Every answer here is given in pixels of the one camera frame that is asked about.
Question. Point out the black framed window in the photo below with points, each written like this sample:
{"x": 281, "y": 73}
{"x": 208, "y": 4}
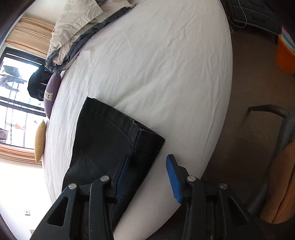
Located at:
{"x": 21, "y": 114}

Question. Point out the yellow cushion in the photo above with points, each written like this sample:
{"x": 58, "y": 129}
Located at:
{"x": 40, "y": 141}

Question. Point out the black denim pants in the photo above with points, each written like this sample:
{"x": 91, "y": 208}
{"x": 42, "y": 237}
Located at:
{"x": 102, "y": 137}

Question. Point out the orange beige curtain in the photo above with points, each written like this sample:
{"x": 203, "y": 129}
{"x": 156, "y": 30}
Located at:
{"x": 32, "y": 36}

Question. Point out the dark bedside table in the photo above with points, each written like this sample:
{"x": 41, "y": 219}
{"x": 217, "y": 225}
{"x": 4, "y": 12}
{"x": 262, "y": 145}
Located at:
{"x": 253, "y": 13}

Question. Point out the orange striped basket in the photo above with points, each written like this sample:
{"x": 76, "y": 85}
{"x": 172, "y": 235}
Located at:
{"x": 284, "y": 56}

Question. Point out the purple cushion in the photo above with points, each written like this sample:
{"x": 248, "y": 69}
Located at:
{"x": 51, "y": 92}

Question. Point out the white bed sheet mattress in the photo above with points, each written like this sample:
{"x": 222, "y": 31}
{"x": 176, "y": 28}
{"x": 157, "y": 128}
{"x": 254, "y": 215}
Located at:
{"x": 166, "y": 64}

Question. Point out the dark wicker chair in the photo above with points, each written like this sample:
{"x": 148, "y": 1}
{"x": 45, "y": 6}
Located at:
{"x": 273, "y": 198}

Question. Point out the black bag by window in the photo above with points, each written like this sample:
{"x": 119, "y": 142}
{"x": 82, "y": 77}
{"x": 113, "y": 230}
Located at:
{"x": 38, "y": 82}

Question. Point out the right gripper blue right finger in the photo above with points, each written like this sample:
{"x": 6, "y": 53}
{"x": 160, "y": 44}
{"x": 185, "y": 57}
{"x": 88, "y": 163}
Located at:
{"x": 182, "y": 190}

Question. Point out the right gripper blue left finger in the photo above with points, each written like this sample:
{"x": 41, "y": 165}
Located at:
{"x": 119, "y": 178}

